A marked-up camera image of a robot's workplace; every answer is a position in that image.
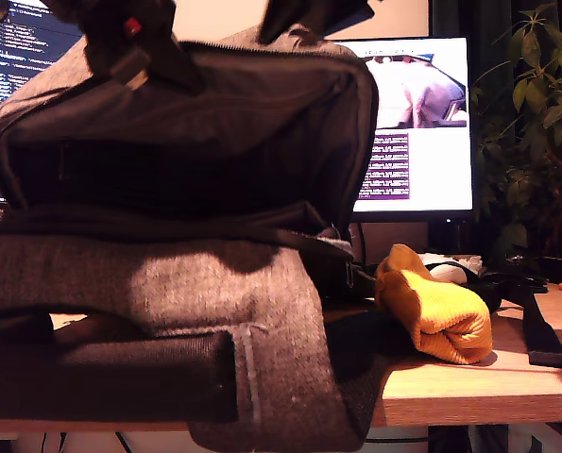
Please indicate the yellow pair of socks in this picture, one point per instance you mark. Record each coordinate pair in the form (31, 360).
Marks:
(446, 316)

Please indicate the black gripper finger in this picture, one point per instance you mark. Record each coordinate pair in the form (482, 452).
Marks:
(283, 19)
(120, 47)
(174, 52)
(342, 11)

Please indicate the white game controller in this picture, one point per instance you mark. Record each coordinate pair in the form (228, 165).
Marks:
(446, 273)

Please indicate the black monitor showing code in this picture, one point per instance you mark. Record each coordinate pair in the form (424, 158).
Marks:
(16, 56)

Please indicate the brown box under monitor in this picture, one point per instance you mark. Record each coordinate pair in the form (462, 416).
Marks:
(394, 240)

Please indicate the grey fabric Google backpack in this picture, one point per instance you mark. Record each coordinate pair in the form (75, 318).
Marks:
(191, 283)

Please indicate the green leafy houseplant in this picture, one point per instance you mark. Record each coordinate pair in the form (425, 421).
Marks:
(535, 156)

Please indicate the black monitor showing camera views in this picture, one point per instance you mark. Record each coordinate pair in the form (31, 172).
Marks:
(441, 160)

